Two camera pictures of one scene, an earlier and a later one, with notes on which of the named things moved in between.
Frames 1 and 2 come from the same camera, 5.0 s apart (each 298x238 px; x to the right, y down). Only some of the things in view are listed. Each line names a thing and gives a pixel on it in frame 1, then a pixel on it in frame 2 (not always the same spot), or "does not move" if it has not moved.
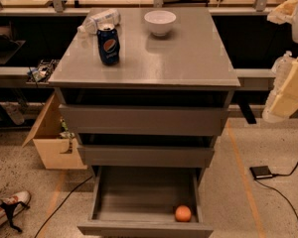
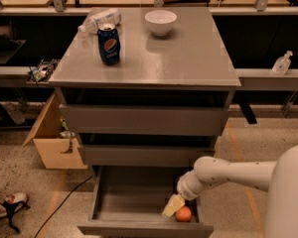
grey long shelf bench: (20, 36) does not move
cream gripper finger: (289, 87) → (190, 186)
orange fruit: (183, 213) does not move
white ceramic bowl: (160, 22) does not move
